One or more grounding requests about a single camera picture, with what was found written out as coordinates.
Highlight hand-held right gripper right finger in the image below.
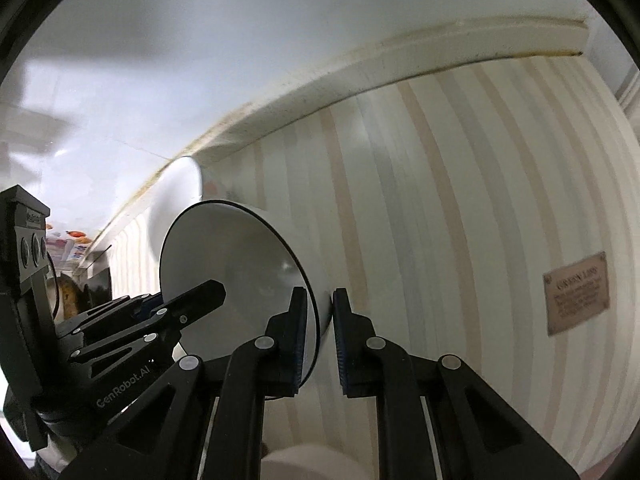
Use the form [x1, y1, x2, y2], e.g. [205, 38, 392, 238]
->
[332, 287, 581, 480]

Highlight striped cat print tablecloth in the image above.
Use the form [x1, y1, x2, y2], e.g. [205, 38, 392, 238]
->
[107, 55, 640, 480]

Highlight colourful wall stickers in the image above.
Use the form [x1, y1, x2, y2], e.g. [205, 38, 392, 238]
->
[45, 227, 101, 261]

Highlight black induction cooktop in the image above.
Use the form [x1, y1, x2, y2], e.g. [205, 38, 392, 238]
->
[82, 262, 115, 311]

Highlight white bowl dark rim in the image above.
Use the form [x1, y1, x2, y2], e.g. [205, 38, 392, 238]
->
[159, 200, 333, 396]

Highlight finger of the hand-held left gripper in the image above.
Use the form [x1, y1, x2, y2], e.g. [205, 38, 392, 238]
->
[55, 293, 167, 338]
[70, 280, 227, 366]

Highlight brown tablecloth label patch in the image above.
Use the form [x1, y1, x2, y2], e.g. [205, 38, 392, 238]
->
[542, 251, 611, 337]

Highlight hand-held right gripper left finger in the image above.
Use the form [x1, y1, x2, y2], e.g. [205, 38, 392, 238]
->
[60, 286, 308, 480]

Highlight white bowl blue pattern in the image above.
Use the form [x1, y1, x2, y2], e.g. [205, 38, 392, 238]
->
[144, 156, 206, 261]

